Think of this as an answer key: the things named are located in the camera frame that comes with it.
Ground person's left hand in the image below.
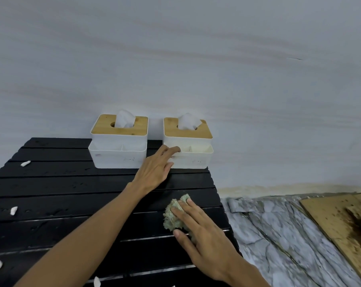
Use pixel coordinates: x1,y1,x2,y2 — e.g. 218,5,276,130
125,145,182,195

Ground person's right hand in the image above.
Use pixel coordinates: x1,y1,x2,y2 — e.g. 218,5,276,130
170,199,254,281

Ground white tissue box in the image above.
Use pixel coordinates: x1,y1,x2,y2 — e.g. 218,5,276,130
88,114,149,169
163,117,214,169

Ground grey-green cleaning rag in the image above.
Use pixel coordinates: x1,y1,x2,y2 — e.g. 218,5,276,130
163,193,199,240

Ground person's left forearm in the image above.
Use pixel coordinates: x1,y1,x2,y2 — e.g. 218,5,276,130
14,182,152,287

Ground white tissue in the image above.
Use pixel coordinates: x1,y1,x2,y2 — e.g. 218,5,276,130
177,113,202,131
114,110,136,129

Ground black slatted table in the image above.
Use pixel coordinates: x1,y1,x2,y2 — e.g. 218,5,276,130
0,137,242,287

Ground brown cardboard sheet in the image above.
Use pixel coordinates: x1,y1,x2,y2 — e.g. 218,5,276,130
300,193,361,286

